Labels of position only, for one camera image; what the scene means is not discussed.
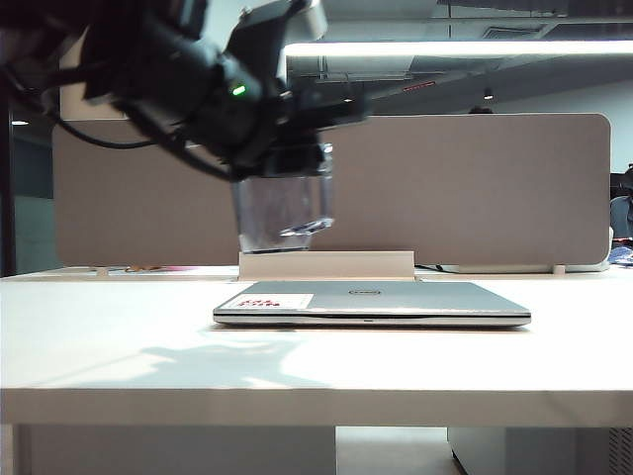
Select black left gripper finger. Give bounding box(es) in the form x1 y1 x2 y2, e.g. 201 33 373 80
282 87 371 133
261 142 325 180

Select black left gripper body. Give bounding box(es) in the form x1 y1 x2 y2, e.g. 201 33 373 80
197 48 299 175

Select clear faceted plastic cup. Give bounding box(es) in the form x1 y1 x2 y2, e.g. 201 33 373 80
230 142 336 256

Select white box behind laptop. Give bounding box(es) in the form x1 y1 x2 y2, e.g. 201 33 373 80
238 250 415 281

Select silver Dell laptop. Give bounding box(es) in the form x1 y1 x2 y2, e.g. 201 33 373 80
212 280 532 329

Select long white ceiling light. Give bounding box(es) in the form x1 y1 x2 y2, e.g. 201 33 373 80
284 40 633 57

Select white red-lettered sticker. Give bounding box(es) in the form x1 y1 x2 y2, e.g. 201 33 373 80
235 293 316 310

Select brown fabric desk divider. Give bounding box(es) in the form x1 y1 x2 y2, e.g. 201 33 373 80
51 113 613 268

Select papers on neighbouring desk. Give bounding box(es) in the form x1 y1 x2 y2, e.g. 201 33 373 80
88 264 199 274

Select seated person in background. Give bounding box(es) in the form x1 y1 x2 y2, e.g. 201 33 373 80
609 166 633 243

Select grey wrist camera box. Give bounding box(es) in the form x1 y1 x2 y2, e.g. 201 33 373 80
236 0 330 42

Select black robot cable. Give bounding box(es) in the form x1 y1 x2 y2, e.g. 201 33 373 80
46 111 231 182

